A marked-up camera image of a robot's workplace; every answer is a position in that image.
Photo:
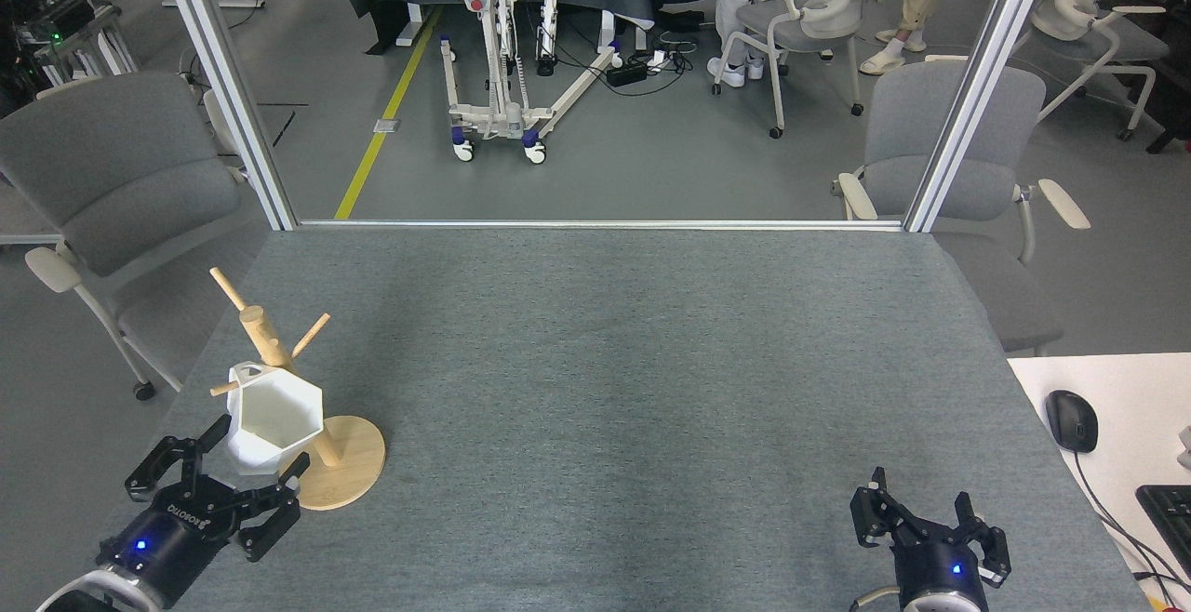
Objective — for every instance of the equipment rack with electronics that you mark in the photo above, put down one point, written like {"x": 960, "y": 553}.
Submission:
{"x": 56, "y": 21}

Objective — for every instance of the silver aluminium post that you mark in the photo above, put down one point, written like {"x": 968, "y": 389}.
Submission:
{"x": 982, "y": 82}
{"x": 228, "y": 82}

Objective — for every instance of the grey floor socket plate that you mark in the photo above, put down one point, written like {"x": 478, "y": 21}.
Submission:
{"x": 387, "y": 126}

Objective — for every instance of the grey chair with white frame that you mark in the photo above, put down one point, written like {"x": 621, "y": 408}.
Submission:
{"x": 112, "y": 166}
{"x": 903, "y": 156}

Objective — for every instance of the black keyboard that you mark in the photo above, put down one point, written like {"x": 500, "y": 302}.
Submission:
{"x": 1170, "y": 514}

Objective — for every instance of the silver aluminium crossbar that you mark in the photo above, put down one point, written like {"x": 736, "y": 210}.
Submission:
{"x": 595, "y": 224}

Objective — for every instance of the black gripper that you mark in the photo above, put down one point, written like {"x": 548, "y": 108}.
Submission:
{"x": 940, "y": 570}
{"x": 172, "y": 538}

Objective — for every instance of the white mesh-back office chair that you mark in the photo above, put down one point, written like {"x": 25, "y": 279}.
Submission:
{"x": 800, "y": 31}

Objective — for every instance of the black power strip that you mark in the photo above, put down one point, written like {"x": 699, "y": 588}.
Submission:
{"x": 625, "y": 74}

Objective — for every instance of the wooden cup rack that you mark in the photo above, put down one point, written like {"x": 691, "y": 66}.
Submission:
{"x": 349, "y": 472}

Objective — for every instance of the white stand on wheels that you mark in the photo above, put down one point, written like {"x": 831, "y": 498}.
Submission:
{"x": 510, "y": 119}

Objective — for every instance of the yellow floor tape line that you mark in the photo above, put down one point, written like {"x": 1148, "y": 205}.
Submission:
{"x": 372, "y": 152}

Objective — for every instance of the white hexagonal cup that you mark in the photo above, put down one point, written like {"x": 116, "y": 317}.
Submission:
{"x": 274, "y": 407}

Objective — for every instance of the black computer mouse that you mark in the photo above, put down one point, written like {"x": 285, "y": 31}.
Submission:
{"x": 1070, "y": 421}

